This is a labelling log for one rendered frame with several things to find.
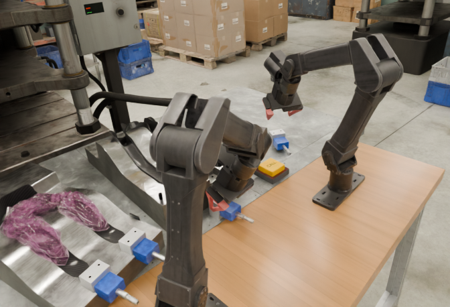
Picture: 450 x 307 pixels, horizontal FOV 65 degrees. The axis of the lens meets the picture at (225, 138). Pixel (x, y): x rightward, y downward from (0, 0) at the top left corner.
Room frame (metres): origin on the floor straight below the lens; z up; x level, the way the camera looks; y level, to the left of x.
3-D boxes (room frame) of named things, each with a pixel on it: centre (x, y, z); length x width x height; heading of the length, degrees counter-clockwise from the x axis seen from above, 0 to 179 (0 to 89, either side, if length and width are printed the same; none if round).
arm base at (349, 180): (0.82, -0.33, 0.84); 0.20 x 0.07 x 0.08; 135
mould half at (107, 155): (0.96, 0.23, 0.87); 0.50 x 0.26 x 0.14; 40
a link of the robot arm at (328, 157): (0.83, -0.32, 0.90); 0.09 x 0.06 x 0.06; 123
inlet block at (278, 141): (1.05, -0.20, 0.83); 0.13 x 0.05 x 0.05; 12
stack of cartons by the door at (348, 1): (7.09, -2.71, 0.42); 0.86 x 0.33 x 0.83; 39
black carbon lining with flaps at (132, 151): (0.94, 0.23, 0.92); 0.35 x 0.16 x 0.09; 40
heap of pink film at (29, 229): (0.67, 0.44, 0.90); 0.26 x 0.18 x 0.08; 58
